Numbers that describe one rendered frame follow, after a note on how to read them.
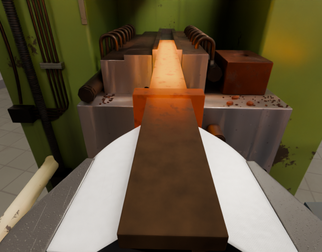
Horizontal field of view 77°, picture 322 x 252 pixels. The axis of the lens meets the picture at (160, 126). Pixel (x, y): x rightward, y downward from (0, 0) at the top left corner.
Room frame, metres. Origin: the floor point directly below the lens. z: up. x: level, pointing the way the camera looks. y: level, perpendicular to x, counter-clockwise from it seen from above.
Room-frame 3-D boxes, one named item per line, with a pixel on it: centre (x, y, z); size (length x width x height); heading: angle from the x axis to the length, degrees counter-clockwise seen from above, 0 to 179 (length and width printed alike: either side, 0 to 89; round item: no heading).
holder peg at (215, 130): (0.30, -0.10, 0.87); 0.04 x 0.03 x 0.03; 179
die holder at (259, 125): (0.60, -0.05, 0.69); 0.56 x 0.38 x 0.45; 179
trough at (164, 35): (0.59, -0.02, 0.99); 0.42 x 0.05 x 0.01; 179
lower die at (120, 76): (0.59, 0.01, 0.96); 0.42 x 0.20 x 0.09; 179
